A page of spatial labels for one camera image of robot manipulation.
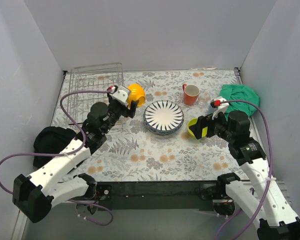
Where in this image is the lime green bowl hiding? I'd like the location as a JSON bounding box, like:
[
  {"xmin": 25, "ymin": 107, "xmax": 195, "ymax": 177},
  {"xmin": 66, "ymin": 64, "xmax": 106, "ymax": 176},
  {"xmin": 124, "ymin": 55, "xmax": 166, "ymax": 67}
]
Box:
[{"xmin": 187, "ymin": 118, "xmax": 208, "ymax": 139}]

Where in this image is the yellow orange bowl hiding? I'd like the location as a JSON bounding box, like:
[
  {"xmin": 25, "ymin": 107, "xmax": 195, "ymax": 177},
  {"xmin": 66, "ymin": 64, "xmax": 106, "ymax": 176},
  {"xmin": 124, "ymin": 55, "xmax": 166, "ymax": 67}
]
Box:
[{"xmin": 127, "ymin": 83, "xmax": 146, "ymax": 108}]

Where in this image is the clear plastic glass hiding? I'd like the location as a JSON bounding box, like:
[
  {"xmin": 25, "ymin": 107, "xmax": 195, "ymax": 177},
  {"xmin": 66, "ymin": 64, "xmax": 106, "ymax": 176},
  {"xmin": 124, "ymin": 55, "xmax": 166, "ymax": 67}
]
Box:
[{"xmin": 197, "ymin": 91, "xmax": 211, "ymax": 106}]

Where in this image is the orange mug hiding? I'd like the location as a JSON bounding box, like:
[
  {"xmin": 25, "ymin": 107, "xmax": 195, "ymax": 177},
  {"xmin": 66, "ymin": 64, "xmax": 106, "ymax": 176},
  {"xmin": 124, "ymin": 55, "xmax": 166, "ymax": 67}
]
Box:
[{"xmin": 182, "ymin": 83, "xmax": 200, "ymax": 106}]

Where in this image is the white black striped plate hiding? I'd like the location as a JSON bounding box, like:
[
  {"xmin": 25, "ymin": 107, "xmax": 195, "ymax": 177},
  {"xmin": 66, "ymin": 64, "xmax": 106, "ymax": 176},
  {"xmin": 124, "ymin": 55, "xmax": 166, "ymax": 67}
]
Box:
[{"xmin": 143, "ymin": 100, "xmax": 184, "ymax": 131}]

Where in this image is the dark patterned plate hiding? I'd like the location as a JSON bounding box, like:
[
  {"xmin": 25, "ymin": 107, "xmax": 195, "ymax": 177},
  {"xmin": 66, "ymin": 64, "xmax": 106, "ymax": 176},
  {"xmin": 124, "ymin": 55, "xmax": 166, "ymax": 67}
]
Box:
[{"xmin": 145, "ymin": 122, "xmax": 183, "ymax": 135}]

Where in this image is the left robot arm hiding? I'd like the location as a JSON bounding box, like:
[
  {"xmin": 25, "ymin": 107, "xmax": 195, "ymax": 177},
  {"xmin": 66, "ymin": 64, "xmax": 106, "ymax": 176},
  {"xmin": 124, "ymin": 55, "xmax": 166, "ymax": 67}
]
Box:
[{"xmin": 12, "ymin": 98, "xmax": 139, "ymax": 223}]

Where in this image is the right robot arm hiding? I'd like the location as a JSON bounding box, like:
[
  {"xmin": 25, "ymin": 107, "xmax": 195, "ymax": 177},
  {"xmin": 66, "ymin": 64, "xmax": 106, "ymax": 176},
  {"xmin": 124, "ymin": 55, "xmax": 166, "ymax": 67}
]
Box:
[{"xmin": 189, "ymin": 111, "xmax": 300, "ymax": 240}]

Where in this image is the green cloth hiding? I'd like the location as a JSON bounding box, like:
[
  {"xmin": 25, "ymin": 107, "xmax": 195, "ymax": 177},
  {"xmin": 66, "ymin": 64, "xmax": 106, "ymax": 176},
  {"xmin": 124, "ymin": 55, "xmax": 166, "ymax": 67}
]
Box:
[{"xmin": 219, "ymin": 84, "xmax": 260, "ymax": 119}]

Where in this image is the floral table mat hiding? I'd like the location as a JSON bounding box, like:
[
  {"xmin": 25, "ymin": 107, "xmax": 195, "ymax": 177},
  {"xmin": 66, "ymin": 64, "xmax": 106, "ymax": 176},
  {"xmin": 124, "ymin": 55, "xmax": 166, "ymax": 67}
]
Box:
[{"xmin": 63, "ymin": 70, "xmax": 247, "ymax": 182}]

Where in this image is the black cloth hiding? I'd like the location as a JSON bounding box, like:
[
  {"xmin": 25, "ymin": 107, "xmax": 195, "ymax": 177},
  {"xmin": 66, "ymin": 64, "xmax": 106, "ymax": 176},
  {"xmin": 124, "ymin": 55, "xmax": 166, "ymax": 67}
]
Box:
[{"xmin": 33, "ymin": 126, "xmax": 76, "ymax": 154}]

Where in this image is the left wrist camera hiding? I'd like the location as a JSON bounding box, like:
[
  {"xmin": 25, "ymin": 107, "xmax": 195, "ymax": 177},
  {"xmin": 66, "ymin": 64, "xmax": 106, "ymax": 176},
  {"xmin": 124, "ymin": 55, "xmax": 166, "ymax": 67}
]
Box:
[{"xmin": 107, "ymin": 85, "xmax": 131, "ymax": 107}]

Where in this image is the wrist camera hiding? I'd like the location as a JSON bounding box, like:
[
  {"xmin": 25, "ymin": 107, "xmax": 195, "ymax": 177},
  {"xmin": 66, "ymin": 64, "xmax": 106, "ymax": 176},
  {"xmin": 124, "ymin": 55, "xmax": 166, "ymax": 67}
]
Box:
[
  {"xmin": 107, "ymin": 85, "xmax": 131, "ymax": 107},
  {"xmin": 208, "ymin": 96, "xmax": 229, "ymax": 120}
]

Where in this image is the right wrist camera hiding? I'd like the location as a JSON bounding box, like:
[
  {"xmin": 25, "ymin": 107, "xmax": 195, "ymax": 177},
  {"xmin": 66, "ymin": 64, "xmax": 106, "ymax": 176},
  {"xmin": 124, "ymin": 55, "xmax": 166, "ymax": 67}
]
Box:
[{"xmin": 208, "ymin": 96, "xmax": 229, "ymax": 120}]

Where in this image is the metal wire dish rack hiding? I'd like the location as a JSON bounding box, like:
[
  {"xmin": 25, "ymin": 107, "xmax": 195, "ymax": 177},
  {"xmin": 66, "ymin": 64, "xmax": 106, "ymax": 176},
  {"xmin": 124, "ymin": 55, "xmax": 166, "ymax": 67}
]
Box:
[{"xmin": 64, "ymin": 62, "xmax": 124, "ymax": 125}]

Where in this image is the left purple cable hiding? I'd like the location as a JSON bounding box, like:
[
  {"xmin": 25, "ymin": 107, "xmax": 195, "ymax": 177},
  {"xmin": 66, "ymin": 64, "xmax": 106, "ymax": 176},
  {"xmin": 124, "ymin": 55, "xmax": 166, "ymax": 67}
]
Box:
[{"xmin": 0, "ymin": 89, "xmax": 114, "ymax": 227}]

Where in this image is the purple cable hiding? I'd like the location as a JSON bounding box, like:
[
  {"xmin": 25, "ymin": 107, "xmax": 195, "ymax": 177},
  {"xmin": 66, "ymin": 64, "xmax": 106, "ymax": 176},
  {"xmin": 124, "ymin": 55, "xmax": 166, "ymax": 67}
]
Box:
[
  {"xmin": 0, "ymin": 89, "xmax": 114, "ymax": 227},
  {"xmin": 213, "ymin": 99, "xmax": 275, "ymax": 240}
]

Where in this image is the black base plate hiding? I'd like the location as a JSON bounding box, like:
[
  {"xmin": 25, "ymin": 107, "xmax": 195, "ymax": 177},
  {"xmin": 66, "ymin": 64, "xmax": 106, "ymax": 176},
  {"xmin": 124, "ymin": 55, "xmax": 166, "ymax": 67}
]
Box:
[{"xmin": 95, "ymin": 180, "xmax": 226, "ymax": 211}]

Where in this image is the aluminium frame rail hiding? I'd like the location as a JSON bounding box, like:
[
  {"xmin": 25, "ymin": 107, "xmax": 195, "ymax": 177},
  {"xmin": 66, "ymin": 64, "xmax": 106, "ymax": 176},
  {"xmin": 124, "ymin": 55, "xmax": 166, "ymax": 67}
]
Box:
[{"xmin": 12, "ymin": 174, "xmax": 300, "ymax": 240}]

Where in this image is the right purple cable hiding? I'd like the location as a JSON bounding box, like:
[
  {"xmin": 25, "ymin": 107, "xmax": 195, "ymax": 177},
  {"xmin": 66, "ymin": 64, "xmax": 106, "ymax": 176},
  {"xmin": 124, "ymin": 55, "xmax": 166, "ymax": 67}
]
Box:
[{"xmin": 213, "ymin": 99, "xmax": 275, "ymax": 240}]

